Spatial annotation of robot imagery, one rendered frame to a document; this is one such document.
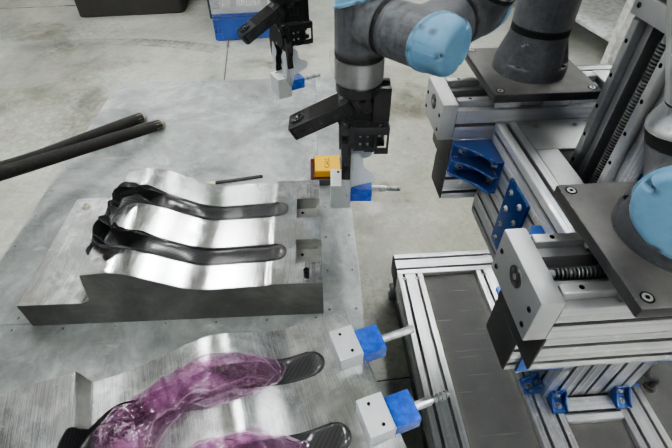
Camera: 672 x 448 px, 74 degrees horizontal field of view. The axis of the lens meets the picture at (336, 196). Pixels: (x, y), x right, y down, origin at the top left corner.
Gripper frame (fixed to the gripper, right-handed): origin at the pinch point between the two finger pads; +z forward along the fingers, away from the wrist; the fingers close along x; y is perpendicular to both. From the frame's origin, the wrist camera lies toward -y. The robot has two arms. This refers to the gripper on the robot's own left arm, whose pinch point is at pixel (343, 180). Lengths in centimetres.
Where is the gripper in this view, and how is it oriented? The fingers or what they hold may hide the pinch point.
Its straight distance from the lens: 81.8
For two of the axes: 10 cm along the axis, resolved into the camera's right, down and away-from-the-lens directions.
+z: 0.0, 7.4, 6.7
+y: 10.0, -0.1, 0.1
